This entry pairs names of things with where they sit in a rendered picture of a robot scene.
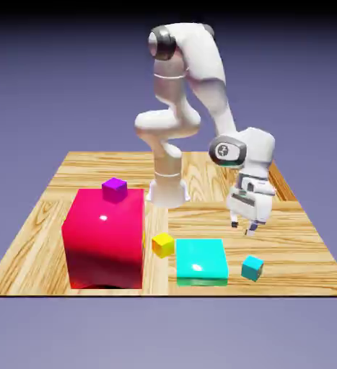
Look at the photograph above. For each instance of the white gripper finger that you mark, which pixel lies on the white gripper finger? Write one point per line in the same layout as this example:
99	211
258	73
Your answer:
234	221
253	227

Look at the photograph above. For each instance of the small purple cube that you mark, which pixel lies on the small purple cube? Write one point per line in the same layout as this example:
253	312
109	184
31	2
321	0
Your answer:
114	190

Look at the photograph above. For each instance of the small yellow cube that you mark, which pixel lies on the small yellow cube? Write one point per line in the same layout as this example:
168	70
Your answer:
163	245

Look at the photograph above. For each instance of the large cyan box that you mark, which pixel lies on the large cyan box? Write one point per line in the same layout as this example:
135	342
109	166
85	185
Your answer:
200	259

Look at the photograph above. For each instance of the small cyan cube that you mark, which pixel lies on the small cyan cube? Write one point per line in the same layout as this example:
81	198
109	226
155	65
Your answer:
251	268

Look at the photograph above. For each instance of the large red box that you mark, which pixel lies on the large red box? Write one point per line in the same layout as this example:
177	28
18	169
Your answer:
104	239

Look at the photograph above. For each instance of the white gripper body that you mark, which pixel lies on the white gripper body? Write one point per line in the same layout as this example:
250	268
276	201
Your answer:
250	209

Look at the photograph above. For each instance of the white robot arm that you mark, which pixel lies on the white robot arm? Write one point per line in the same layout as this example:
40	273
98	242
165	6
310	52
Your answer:
202	57

